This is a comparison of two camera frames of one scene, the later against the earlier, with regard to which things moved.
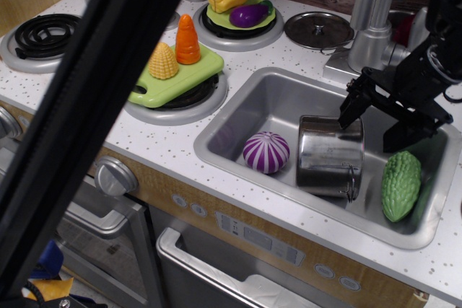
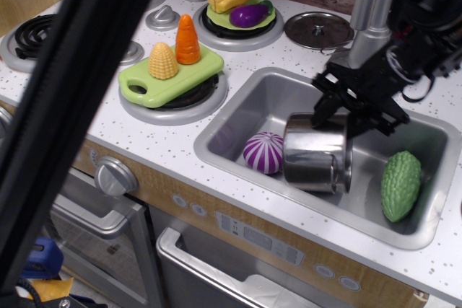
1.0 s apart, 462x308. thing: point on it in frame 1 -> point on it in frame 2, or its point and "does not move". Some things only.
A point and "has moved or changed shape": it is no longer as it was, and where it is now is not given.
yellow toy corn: (163, 63) does not move
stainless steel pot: (330, 158) has moved or changed shape
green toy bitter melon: (401, 180) does not move
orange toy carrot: (188, 50) does not move
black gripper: (408, 89) -> (366, 90)
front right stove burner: (203, 104) does not move
